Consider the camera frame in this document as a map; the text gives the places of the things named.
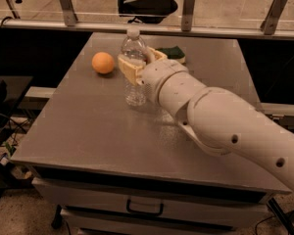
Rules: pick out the green and yellow sponge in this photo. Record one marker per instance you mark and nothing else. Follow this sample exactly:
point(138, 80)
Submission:
point(174, 53)

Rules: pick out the black drawer handle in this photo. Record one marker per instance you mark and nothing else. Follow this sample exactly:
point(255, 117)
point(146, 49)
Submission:
point(144, 209)

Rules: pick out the clear plastic water bottle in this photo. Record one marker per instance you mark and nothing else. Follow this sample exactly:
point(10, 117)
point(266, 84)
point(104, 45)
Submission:
point(134, 47)

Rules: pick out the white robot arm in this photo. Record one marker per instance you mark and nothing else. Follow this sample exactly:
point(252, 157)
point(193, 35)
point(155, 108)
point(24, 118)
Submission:
point(217, 120)

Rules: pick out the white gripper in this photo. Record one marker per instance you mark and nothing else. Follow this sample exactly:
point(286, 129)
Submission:
point(161, 75)

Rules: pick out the black office chair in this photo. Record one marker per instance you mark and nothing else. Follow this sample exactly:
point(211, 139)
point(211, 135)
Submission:
point(146, 11)

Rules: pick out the grey drawer cabinet table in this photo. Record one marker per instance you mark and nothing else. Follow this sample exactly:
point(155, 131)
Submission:
point(90, 151)

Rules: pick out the orange ball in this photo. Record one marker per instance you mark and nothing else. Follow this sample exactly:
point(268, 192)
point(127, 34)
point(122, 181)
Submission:
point(103, 63)

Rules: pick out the black side table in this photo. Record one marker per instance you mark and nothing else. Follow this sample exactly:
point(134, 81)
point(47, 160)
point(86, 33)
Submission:
point(12, 91)

